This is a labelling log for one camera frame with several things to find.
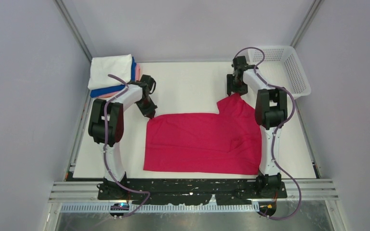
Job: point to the white plastic basket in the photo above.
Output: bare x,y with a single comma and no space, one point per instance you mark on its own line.
281,66

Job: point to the aluminium frame rail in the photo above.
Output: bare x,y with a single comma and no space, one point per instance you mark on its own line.
82,196

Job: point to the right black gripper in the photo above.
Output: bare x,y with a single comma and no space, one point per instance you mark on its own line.
231,88

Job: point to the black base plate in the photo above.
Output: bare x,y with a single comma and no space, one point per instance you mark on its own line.
187,191

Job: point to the blue folded t-shirt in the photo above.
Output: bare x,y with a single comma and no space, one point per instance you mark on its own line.
99,92

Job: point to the pink folded t-shirt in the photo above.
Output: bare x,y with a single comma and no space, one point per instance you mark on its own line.
137,78

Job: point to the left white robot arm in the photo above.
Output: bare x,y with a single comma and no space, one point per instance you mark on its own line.
106,124

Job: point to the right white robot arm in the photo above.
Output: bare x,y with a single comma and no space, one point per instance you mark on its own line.
270,112

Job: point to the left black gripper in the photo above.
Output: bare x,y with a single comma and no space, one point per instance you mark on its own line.
150,112

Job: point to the white folded t-shirt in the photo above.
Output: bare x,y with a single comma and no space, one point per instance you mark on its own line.
101,67

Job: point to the magenta t-shirt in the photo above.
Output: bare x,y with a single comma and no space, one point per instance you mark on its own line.
228,142

